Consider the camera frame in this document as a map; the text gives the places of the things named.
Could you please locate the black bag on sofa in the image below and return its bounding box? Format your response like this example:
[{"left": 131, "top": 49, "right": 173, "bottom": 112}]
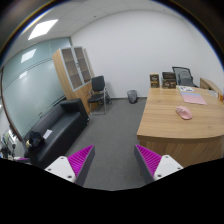
[{"left": 27, "top": 131, "right": 44, "bottom": 152}]

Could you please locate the pink mouse pad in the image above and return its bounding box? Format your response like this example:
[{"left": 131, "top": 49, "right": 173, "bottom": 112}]
[{"left": 181, "top": 92, "right": 206, "bottom": 105}]

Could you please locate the grey mesh office chair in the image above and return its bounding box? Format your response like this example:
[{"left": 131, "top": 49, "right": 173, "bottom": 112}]
[{"left": 173, "top": 67, "right": 197, "bottom": 87}]

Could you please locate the grey mesh waste bin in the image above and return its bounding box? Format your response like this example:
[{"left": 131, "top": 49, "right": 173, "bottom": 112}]
[{"left": 127, "top": 90, "right": 138, "bottom": 104}]

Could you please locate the black leather sofa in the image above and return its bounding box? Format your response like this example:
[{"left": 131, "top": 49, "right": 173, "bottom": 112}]
[{"left": 22, "top": 98, "right": 89, "bottom": 169}]

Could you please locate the brown box left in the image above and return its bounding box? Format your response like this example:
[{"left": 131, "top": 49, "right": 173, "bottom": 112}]
[{"left": 150, "top": 73, "right": 160, "bottom": 88}]

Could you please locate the wooden side desk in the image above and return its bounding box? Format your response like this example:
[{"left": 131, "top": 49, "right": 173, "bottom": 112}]
[{"left": 200, "top": 78, "right": 222, "bottom": 95}]

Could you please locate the colourful booklet on desk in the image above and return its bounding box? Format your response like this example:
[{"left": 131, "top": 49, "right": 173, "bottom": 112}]
[{"left": 177, "top": 86, "right": 194, "bottom": 92}]

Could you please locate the brown box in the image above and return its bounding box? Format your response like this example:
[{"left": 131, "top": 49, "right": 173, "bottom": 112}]
[
  {"left": 162, "top": 79, "right": 176, "bottom": 89},
  {"left": 150, "top": 73, "right": 160, "bottom": 88}
]

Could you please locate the brown box right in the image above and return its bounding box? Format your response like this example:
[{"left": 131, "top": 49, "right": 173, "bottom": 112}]
[{"left": 162, "top": 79, "right": 176, "bottom": 89}]

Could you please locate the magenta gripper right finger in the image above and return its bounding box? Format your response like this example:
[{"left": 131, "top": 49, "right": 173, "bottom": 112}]
[{"left": 134, "top": 144, "right": 182, "bottom": 184}]

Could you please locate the black visitor chair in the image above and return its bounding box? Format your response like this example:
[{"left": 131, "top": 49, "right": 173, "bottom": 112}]
[{"left": 88, "top": 76, "right": 106, "bottom": 105}]

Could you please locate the black box on top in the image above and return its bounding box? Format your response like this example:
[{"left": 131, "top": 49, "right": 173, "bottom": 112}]
[{"left": 162, "top": 72, "right": 176, "bottom": 79}]

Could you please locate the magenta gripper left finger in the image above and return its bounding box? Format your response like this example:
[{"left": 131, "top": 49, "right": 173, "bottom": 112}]
[{"left": 46, "top": 145, "right": 95, "bottom": 186}]

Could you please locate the pink computer mouse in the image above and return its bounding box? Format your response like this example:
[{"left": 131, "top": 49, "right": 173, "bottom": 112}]
[{"left": 176, "top": 106, "right": 192, "bottom": 120}]

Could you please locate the ceiling light panel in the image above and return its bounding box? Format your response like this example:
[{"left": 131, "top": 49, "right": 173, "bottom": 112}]
[{"left": 29, "top": 19, "right": 58, "bottom": 40}]

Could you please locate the wooden glass-door cabinet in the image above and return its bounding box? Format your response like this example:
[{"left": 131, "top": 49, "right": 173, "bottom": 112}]
[{"left": 52, "top": 47, "right": 94, "bottom": 113}]

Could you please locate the white paper on sofa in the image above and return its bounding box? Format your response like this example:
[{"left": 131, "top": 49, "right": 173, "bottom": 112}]
[{"left": 43, "top": 129, "right": 52, "bottom": 140}]

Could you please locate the wooden office desk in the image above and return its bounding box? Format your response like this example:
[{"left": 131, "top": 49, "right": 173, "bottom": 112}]
[{"left": 137, "top": 88, "right": 224, "bottom": 167}]

